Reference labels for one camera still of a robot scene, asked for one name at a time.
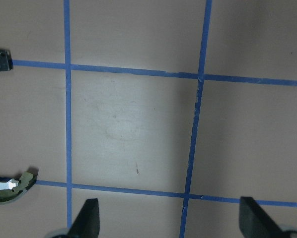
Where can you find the olive curved brake shoe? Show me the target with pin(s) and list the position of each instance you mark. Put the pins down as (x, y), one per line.
(13, 188)

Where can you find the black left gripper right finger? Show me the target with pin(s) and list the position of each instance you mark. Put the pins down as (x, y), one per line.
(254, 222)

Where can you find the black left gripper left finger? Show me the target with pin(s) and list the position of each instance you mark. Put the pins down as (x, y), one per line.
(87, 222)

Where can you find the small black plastic part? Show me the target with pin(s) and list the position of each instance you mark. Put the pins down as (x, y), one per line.
(6, 63)

